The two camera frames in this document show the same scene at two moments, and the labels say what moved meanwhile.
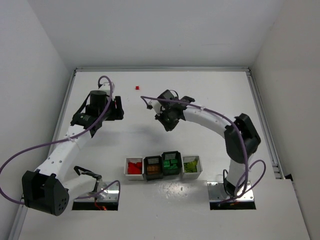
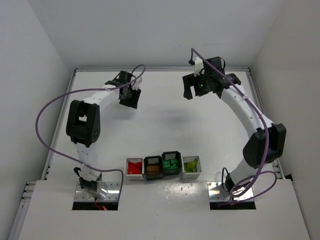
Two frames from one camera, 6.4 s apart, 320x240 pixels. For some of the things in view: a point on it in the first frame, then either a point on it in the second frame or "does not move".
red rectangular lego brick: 132,166 does not move
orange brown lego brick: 153,169 does not move
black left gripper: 118,107 → 130,98
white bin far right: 191,166 does not move
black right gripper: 165,95 → 189,83
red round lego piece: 134,170 does not move
